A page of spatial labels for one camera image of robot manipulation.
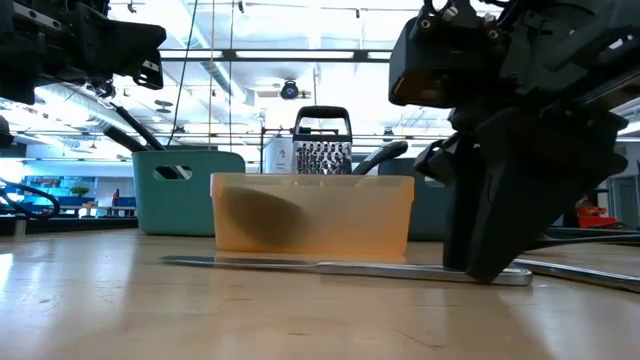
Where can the round black camera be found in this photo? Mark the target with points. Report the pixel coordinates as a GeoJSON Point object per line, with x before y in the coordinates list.
{"type": "Point", "coordinates": [289, 91]}

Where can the green plastic bin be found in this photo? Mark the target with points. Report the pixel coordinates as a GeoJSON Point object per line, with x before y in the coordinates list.
{"type": "Point", "coordinates": [190, 210]}

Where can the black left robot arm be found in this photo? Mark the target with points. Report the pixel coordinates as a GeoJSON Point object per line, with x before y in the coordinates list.
{"type": "Point", "coordinates": [10, 60]}

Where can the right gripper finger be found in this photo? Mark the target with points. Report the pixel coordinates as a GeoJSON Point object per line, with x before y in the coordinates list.
{"type": "Point", "coordinates": [457, 210]}
{"type": "Point", "coordinates": [540, 170]}

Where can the orange translucent plastic bin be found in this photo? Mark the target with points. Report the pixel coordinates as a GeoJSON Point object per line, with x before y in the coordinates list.
{"type": "Point", "coordinates": [350, 220]}

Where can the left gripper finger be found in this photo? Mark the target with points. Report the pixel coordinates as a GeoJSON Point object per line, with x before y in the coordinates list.
{"type": "Point", "coordinates": [120, 42]}

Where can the small potted plant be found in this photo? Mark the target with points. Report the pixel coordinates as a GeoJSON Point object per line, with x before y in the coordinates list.
{"type": "Point", "coordinates": [79, 191]}

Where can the black aluminium frame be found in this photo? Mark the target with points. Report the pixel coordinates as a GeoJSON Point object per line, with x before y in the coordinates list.
{"type": "Point", "coordinates": [75, 225]}

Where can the red crate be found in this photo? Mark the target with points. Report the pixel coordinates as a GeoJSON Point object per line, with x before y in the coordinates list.
{"type": "Point", "coordinates": [595, 220]}

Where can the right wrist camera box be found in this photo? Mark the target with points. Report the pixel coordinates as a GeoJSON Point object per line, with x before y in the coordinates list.
{"type": "Point", "coordinates": [440, 55]}

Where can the steel table knife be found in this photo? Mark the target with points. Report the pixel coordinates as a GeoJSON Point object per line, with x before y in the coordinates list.
{"type": "Point", "coordinates": [590, 276]}

